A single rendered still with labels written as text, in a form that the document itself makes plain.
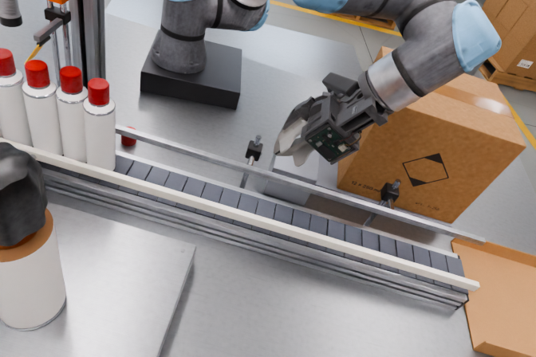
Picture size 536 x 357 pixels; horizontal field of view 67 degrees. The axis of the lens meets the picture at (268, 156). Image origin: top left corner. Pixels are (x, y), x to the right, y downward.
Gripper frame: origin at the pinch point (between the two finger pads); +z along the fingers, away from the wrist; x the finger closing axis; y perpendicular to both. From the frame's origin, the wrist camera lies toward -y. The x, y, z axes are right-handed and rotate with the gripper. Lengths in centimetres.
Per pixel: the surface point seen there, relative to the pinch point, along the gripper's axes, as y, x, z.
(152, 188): 4.8, -9.9, 23.0
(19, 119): 2.4, -34.6, 31.8
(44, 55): -34, -44, 52
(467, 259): -8, 56, -6
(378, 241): -1.6, 32.3, 2.6
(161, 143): -2.7, -13.4, 19.8
